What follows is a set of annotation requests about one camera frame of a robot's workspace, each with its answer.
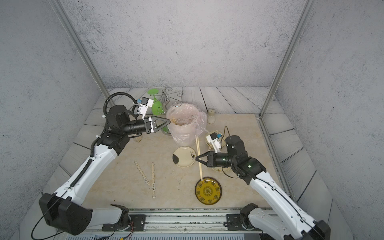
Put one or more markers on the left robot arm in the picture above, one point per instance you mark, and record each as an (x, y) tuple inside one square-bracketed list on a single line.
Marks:
[(125, 119)]

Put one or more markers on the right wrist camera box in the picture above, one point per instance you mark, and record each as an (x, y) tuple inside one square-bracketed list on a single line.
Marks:
[(215, 138)]

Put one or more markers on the yellow patterned round plate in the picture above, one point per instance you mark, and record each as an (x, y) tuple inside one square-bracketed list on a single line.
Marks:
[(208, 191)]

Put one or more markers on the white trash bin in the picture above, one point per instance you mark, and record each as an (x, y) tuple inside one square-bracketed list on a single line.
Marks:
[(183, 126)]

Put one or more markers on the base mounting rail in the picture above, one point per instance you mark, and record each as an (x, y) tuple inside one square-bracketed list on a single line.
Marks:
[(199, 224)]

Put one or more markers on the chrome wire cup rack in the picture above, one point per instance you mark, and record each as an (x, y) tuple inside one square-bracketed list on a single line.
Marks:
[(169, 98)]

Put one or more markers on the metal corner post left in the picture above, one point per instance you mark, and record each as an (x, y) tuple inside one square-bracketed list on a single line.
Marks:
[(72, 33)]

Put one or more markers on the chopsticks pair one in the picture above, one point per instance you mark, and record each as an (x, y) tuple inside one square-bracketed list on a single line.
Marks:
[(142, 174)]

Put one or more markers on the toothpick jar black lid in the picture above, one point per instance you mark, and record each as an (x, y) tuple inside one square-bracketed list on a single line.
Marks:
[(138, 138)]

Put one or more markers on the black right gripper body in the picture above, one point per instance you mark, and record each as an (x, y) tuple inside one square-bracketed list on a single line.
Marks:
[(212, 159)]

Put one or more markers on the large cream oval plate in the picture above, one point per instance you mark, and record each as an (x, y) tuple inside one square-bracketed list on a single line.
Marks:
[(221, 170)]

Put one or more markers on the green plastic goblet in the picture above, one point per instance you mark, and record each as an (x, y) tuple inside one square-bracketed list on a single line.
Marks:
[(157, 107)]

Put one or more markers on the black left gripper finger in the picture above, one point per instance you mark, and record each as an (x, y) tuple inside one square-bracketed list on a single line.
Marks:
[(161, 125), (157, 118)]

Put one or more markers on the chopsticks pair two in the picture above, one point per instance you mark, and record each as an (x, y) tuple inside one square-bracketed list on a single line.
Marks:
[(153, 181)]

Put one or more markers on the metal corner post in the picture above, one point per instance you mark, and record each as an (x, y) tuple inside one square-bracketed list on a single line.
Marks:
[(305, 15), (72, 33)]

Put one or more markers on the small cream bottle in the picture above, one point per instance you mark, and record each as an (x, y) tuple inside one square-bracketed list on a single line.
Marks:
[(211, 116)]

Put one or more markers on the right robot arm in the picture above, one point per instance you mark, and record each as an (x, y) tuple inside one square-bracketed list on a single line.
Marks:
[(270, 192)]

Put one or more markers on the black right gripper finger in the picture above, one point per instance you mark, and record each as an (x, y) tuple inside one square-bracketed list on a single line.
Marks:
[(202, 155), (201, 162)]

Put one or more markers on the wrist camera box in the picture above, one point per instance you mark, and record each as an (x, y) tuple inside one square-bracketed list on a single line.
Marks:
[(143, 105), (215, 138)]

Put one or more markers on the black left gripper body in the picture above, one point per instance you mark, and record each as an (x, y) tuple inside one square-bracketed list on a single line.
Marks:
[(147, 125)]

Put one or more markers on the metal corner post right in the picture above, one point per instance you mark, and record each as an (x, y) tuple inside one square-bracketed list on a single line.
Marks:
[(305, 15)]

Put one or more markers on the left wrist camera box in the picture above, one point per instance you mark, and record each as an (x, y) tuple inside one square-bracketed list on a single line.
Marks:
[(143, 105)]

